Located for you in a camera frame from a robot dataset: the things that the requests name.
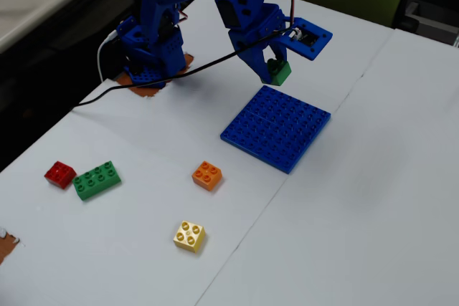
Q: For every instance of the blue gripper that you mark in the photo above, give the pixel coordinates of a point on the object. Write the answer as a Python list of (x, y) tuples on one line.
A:
[(251, 56)]

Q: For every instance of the green 2x2 block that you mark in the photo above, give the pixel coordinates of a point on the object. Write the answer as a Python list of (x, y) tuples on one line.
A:
[(280, 75)]

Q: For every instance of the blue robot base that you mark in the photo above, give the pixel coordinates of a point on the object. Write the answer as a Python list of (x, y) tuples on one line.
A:
[(154, 58)]

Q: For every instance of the orange 2x2 block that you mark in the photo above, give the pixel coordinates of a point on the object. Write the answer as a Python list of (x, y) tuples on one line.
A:
[(207, 176)]

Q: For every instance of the yellow 2x2 block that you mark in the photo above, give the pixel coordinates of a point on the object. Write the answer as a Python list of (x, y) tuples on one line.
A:
[(189, 236)]

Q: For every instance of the green 2x4 block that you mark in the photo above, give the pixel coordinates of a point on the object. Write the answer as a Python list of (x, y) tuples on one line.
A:
[(97, 180)]

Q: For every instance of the red 2x2 block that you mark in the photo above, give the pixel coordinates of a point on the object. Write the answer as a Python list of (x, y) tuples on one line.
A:
[(60, 175)]

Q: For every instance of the blue 8x8 studded baseplate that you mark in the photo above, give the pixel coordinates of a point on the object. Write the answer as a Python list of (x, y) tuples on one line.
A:
[(276, 128)]

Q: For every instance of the brown torn cardboard patch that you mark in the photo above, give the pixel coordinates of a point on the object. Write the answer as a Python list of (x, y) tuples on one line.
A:
[(143, 91), (5, 245)]

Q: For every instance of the grey metal box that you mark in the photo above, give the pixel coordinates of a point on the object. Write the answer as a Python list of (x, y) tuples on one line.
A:
[(430, 19)]

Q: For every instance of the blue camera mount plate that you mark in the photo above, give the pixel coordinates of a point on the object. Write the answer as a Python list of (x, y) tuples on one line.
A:
[(310, 49)]

